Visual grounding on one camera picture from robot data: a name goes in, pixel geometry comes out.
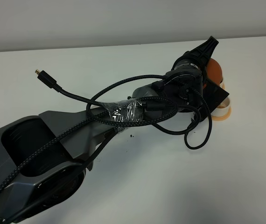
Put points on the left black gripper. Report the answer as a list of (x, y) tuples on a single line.
[(194, 62)]

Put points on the brown clay teapot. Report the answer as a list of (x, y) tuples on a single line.
[(214, 72)]

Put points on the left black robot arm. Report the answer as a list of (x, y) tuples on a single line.
[(44, 158)]

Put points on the far white teacup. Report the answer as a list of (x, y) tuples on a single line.
[(222, 84)]

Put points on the white teacup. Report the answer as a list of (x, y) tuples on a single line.
[(222, 84), (223, 109)]

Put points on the near white teacup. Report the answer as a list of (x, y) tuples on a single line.
[(223, 109)]

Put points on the near orange coaster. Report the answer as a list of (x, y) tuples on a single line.
[(221, 119)]

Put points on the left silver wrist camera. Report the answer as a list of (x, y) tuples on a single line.
[(213, 94)]

